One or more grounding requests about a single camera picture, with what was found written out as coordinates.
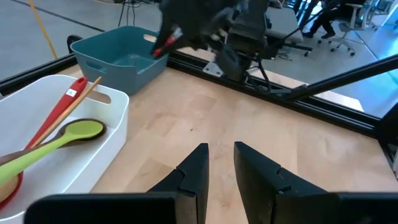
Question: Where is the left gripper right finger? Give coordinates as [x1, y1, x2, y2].
[233, 141, 340, 224]

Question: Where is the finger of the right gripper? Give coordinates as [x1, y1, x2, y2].
[174, 37, 203, 51]
[154, 27, 175, 52]

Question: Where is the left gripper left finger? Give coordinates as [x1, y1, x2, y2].
[147, 142, 210, 224]

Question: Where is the red spatula clear handle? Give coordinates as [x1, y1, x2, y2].
[151, 27, 183, 58]

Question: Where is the teal plastic bin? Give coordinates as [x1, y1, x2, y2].
[70, 25, 170, 96]

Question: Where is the white plastic bin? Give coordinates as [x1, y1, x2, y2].
[0, 73, 130, 224]

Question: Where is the dark wooden spoon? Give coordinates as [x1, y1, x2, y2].
[0, 118, 108, 167]

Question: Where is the red silicone spoon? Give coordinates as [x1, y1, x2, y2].
[0, 77, 89, 212]

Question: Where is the lime green silicone spoon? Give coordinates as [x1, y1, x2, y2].
[0, 120, 104, 187]

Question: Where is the grey operator cart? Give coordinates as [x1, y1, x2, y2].
[267, 6, 304, 44]

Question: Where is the person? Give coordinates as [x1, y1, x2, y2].
[303, 0, 366, 40]

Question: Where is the white office chair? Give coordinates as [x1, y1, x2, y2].
[329, 2, 365, 57]

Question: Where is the silver corner bracket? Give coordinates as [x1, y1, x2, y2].
[203, 60, 224, 78]

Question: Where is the black hanging cable with coil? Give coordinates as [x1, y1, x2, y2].
[67, 34, 83, 54]

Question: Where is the black aluminium table frame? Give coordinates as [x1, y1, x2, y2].
[0, 34, 398, 175]

